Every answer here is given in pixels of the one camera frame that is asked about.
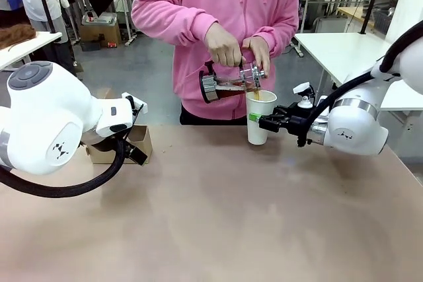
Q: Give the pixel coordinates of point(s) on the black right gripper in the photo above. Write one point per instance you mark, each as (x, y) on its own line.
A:
(297, 123)

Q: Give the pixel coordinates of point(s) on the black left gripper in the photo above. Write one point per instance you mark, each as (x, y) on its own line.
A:
(99, 143)

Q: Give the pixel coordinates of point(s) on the brown cardboard cup carrier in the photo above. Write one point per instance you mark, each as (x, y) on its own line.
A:
(138, 140)

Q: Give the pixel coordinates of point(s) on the white paper cup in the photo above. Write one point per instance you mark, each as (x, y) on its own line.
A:
(257, 130)

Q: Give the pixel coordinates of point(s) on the glass french press with tea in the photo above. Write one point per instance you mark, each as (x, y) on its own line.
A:
(228, 92)

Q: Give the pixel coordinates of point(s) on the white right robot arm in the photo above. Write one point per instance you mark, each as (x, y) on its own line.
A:
(357, 130)

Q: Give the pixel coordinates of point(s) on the person's left forearm pink sleeve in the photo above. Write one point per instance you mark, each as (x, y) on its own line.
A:
(281, 31)

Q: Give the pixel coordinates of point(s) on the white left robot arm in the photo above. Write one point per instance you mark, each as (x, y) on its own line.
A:
(43, 113)

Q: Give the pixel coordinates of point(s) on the person's right forearm pink sleeve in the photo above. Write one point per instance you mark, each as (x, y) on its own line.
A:
(172, 24)

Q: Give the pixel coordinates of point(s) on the person's left hand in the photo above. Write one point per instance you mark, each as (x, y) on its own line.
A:
(259, 52)

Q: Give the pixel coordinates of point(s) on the person's right hand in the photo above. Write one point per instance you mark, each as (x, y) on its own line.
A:
(223, 47)

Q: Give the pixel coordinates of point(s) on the person's black trousers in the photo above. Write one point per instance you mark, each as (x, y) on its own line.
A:
(205, 118)

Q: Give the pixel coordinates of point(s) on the large white side table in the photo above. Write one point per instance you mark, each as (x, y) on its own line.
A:
(343, 51)

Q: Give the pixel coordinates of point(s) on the cardboard box on floor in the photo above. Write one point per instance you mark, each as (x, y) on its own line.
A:
(99, 32)

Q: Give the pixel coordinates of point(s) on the wooden background table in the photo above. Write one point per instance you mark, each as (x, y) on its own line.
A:
(355, 14)

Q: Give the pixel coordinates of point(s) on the white table with fur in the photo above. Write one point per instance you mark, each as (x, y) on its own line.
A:
(23, 47)

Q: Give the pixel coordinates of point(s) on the brown furry item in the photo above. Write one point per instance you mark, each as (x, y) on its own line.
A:
(16, 36)

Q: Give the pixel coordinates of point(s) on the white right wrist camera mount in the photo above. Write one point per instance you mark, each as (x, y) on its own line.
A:
(302, 90)

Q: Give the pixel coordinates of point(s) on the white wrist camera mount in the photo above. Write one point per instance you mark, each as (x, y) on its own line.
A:
(136, 102)
(302, 90)

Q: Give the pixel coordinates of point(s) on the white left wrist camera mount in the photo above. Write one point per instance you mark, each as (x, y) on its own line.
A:
(136, 102)

